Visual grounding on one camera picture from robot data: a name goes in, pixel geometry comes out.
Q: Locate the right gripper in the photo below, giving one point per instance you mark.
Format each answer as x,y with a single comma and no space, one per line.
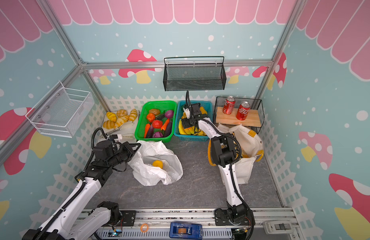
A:
192,109

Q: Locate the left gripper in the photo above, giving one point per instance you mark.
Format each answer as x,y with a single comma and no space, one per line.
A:
128,147

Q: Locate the white plastic grocery bag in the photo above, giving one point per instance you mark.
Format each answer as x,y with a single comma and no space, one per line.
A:
146,174

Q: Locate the yellow peach fruit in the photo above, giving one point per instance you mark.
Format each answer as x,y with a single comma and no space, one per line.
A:
158,164

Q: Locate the white canvas tote bag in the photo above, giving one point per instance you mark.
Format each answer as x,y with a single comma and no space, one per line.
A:
252,150

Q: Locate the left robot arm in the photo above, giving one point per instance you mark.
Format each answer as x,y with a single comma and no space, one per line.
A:
106,154

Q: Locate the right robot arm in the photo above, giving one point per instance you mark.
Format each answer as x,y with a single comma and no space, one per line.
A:
225,151

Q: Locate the banana bunch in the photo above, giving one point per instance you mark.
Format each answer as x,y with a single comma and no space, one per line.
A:
192,131

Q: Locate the white cutting board tray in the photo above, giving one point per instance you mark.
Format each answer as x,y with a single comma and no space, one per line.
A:
122,124

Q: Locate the purple onion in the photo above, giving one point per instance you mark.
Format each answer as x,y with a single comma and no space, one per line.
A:
169,114

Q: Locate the metal tongs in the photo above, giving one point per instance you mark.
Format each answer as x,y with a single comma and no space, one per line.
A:
122,127

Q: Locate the dark purple eggplant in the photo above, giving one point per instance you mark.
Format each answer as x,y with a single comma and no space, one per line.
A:
168,130

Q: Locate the small orange carrot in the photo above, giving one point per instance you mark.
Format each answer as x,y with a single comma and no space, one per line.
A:
165,125

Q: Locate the bread loaf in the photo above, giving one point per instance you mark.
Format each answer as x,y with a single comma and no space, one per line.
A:
111,116

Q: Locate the left red cola can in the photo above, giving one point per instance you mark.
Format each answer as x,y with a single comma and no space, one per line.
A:
229,104

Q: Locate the red cola can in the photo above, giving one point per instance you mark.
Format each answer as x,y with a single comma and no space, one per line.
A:
243,110
229,104

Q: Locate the brown potato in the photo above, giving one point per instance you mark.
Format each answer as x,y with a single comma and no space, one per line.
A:
154,111

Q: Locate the green plastic basket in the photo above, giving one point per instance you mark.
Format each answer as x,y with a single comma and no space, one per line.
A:
163,106

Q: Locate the red tomato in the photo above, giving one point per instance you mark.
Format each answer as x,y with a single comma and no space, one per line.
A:
157,124

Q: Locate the long orange carrot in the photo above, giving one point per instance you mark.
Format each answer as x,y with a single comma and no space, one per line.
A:
147,128

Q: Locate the right red cola can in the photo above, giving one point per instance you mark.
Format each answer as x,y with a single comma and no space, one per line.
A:
243,110

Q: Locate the orange rubber band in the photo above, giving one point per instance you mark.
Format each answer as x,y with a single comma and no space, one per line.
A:
144,228

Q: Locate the blue tape dispenser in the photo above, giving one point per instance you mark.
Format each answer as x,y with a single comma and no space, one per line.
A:
186,231

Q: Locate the black mesh wall basket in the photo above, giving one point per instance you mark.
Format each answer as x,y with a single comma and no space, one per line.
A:
201,73

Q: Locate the black wire wooden shelf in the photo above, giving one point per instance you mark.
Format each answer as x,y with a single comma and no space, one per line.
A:
255,117

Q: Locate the white wire wall basket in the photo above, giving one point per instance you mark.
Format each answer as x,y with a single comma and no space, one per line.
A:
61,112

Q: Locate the grey switch box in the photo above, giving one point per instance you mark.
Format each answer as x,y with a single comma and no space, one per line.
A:
278,227

